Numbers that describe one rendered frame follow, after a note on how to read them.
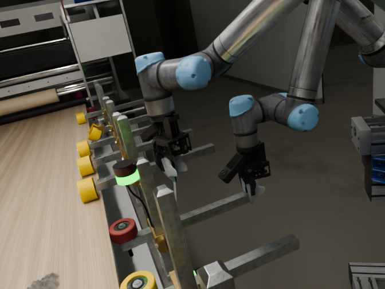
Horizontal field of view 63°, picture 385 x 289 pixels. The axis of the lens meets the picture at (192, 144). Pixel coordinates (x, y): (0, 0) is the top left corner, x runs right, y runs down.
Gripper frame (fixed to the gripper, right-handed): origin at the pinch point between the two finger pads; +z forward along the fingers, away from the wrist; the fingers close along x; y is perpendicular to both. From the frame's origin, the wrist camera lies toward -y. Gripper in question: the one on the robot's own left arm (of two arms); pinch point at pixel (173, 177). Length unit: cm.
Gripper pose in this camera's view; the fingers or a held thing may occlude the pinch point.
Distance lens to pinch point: 92.7
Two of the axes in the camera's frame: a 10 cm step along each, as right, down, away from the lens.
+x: 7.5, -3.7, 5.5
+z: 1.9, 9.2, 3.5
